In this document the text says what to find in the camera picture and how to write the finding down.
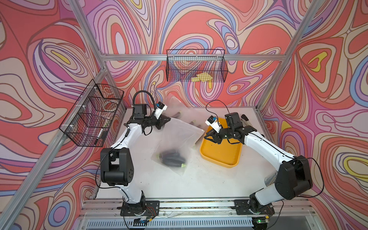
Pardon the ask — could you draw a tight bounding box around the clear zip-top plastic bag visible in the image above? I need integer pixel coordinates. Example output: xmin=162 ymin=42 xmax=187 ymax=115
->
xmin=163 ymin=94 xmax=189 ymax=119

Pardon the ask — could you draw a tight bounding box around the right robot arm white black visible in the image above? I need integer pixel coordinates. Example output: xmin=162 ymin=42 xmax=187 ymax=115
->
xmin=205 ymin=112 xmax=313 ymax=212

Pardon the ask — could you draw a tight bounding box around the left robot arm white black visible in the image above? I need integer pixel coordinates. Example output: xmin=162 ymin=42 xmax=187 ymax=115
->
xmin=100 ymin=102 xmax=171 ymax=215

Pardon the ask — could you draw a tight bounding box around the grey black stapler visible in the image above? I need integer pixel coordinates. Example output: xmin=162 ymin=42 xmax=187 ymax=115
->
xmin=241 ymin=114 xmax=256 ymax=131

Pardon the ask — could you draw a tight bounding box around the yellow plastic tray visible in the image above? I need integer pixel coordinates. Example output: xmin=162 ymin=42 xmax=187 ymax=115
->
xmin=200 ymin=118 xmax=242 ymax=168

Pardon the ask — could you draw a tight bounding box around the yellow cloth in basket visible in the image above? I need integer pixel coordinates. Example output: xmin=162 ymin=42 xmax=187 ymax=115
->
xmin=191 ymin=72 xmax=213 ymax=82

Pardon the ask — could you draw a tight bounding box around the aluminium horizontal back bar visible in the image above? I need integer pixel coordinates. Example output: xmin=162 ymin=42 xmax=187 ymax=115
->
xmin=100 ymin=54 xmax=287 ymax=61

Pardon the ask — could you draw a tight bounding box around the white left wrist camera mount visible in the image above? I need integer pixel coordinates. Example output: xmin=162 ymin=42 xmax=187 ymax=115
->
xmin=154 ymin=102 xmax=167 ymax=119

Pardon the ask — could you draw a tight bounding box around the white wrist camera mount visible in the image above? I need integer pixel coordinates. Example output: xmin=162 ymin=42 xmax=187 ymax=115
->
xmin=205 ymin=116 xmax=222 ymax=133
xmin=154 ymin=102 xmax=167 ymax=119

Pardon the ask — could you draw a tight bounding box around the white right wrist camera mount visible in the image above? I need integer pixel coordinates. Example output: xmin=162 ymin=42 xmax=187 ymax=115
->
xmin=205 ymin=116 xmax=222 ymax=133

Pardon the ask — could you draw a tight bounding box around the black corrugated cable hose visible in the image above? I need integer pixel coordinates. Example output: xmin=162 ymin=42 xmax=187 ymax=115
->
xmin=132 ymin=90 xmax=156 ymax=108

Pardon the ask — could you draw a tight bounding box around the black wire basket left wall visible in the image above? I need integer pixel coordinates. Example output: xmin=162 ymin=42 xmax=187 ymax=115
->
xmin=59 ymin=80 xmax=124 ymax=147

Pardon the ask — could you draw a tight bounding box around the black wire basket wall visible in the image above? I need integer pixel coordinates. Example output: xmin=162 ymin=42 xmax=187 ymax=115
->
xmin=59 ymin=80 xmax=124 ymax=147
xmin=166 ymin=48 xmax=228 ymax=82

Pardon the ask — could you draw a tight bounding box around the black wire basket back wall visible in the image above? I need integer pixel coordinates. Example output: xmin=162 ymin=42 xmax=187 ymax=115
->
xmin=166 ymin=48 xmax=228 ymax=82

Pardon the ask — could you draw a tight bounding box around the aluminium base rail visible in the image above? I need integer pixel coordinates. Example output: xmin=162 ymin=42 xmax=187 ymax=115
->
xmin=75 ymin=197 xmax=323 ymax=230

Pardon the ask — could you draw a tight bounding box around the aluminium frame post right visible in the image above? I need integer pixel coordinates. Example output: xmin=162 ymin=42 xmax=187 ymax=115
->
xmin=255 ymin=1 xmax=324 ymax=112

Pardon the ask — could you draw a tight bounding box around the aluminium frame post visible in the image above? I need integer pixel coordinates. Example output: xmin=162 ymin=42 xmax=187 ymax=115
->
xmin=1 ymin=1 xmax=115 ymax=230
xmin=255 ymin=1 xmax=324 ymax=112

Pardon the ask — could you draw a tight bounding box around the aluminium frame post left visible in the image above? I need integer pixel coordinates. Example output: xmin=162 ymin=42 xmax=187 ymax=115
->
xmin=1 ymin=1 xmax=115 ymax=230

